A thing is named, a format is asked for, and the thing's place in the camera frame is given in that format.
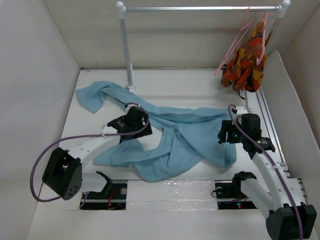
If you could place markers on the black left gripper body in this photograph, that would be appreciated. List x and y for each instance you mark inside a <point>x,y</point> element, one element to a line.
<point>144,132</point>

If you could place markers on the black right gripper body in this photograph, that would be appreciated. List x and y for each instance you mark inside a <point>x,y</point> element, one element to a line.
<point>233,135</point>

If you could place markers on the light blue trousers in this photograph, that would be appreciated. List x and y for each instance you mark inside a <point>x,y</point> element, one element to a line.
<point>188,136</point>

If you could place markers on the pink wire hanger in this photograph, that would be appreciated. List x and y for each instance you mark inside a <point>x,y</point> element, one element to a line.
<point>237,40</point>

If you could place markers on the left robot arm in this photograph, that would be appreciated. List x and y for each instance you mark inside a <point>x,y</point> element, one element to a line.
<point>64,171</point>

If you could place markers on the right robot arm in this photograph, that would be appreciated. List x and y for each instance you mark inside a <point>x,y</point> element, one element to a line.
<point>283,206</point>

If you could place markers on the pink hanger holding garment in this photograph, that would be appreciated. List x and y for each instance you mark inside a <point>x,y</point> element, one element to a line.
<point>263,38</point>

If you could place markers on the orange camouflage garment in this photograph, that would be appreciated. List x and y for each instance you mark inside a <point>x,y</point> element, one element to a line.
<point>242,73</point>

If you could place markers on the white clothes rack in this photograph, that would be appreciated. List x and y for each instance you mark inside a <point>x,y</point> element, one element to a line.
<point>279,10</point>

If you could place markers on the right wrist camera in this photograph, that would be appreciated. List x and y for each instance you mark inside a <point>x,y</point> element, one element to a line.
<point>239,111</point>

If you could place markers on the aluminium rail right side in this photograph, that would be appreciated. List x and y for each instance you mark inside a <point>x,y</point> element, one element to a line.
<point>258,102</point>

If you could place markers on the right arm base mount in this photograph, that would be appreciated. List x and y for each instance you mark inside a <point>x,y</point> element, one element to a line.
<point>228,198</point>

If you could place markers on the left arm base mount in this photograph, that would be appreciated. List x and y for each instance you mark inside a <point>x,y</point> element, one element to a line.
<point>115,200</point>

